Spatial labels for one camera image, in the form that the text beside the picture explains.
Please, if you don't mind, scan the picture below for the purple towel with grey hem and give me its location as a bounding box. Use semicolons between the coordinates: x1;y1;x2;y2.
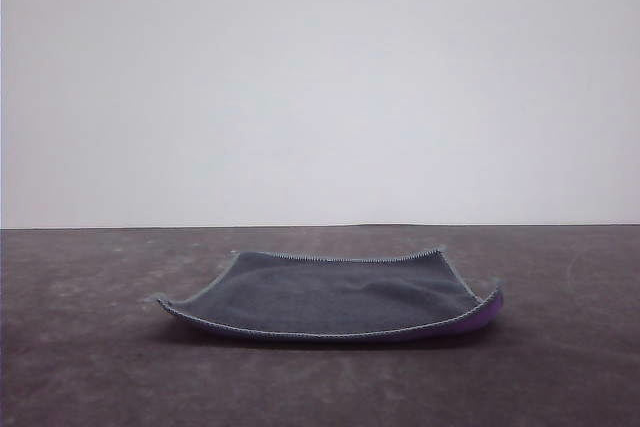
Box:
149;245;505;344

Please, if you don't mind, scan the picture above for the grey table cloth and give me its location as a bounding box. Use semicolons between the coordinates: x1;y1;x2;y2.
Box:
0;223;640;427

